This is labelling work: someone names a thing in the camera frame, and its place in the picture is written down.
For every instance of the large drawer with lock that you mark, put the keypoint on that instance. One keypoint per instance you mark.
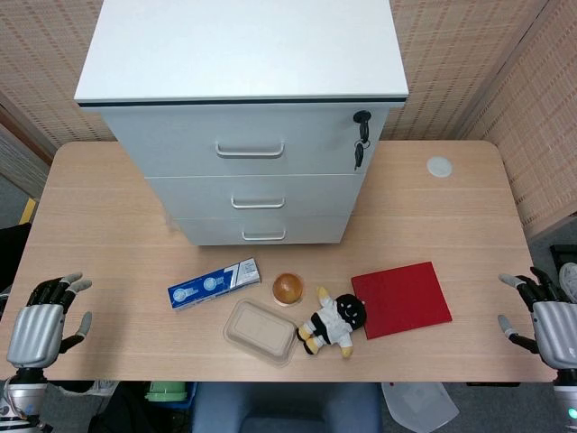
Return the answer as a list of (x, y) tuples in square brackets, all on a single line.
[(180, 144)]

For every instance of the blue chair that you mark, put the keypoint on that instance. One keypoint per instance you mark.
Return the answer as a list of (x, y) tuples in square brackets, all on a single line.
[(288, 408)]

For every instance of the black key in lock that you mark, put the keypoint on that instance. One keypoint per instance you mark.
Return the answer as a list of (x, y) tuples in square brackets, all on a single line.
[(363, 124)]

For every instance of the white drawer cabinet body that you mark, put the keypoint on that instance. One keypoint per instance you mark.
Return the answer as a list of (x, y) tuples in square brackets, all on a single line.
[(243, 49)]

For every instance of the beige pulp food tray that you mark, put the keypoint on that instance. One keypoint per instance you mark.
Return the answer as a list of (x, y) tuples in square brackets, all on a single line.
[(259, 331)]

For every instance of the medium white cabinet drawer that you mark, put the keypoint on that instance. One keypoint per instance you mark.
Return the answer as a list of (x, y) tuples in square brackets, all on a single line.
[(189, 198)]

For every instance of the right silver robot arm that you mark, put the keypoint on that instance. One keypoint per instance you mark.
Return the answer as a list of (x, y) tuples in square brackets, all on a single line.
[(567, 401)]

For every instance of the black plush doll white coat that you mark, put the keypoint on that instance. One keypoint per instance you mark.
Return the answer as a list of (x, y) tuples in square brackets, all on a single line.
[(331, 322)]

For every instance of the black bag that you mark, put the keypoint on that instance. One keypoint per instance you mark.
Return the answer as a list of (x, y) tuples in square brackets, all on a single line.
[(11, 257)]

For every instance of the woven folding screen panel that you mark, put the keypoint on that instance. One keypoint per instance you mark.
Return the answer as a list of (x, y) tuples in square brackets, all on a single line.
[(451, 67), (45, 67), (541, 135)]

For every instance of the black box on floor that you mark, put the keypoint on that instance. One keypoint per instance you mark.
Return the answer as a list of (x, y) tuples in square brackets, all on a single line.
[(563, 255)]

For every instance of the white sneaker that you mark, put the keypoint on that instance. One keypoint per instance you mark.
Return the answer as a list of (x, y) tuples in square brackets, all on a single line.
[(569, 282)]

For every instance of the small white cabinet drawer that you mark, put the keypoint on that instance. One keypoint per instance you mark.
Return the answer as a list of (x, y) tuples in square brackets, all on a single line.
[(212, 232)]

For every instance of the black hanging spare key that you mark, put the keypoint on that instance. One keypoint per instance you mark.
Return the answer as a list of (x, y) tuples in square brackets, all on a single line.
[(359, 155)]

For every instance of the green plastic container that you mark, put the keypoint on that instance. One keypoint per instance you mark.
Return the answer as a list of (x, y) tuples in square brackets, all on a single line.
[(166, 391)]

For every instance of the red square notebook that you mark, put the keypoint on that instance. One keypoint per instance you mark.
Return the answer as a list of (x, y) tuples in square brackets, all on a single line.
[(401, 300)]

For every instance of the orange jelly cup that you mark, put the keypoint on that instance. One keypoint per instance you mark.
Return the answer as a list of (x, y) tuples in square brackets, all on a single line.
[(288, 288)]

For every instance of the yellow flat object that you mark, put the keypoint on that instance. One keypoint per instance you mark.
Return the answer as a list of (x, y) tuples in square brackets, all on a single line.
[(28, 211)]

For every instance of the translucent white plastic bin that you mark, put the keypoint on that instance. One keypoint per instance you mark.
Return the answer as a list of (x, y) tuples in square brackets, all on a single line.
[(417, 406)]

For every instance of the blue white toothpaste box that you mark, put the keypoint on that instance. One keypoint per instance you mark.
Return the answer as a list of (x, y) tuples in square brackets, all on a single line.
[(212, 285)]

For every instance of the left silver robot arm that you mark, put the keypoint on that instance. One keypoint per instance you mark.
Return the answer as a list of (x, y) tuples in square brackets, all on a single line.
[(20, 397)]

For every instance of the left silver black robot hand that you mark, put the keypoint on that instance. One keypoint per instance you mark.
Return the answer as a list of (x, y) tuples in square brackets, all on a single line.
[(33, 331)]

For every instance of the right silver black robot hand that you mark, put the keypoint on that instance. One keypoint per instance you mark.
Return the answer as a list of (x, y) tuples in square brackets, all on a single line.
[(556, 331)]

